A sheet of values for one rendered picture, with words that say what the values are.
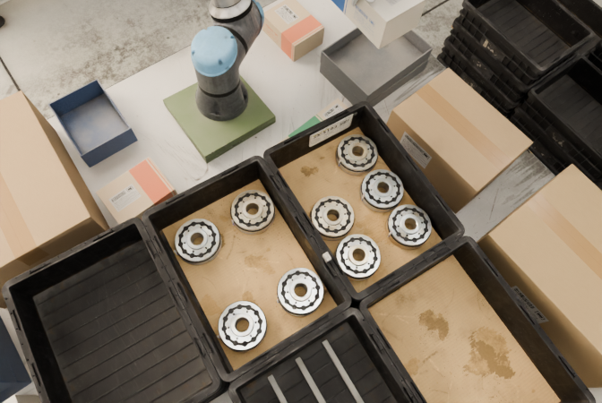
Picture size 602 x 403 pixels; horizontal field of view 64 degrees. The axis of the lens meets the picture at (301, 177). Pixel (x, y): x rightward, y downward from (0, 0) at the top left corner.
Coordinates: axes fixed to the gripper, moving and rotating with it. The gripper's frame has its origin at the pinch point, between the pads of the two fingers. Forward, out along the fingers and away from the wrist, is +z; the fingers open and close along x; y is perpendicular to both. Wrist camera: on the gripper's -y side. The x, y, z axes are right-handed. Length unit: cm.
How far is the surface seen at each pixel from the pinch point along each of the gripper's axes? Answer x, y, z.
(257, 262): -54, 30, 28
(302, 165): -31.0, 15.9, 27.8
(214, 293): -66, 30, 28
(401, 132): -2.9, 22.9, 29.4
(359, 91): -2.4, 5.1, 32.3
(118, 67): -45, -107, 111
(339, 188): -27.4, 26.4, 27.7
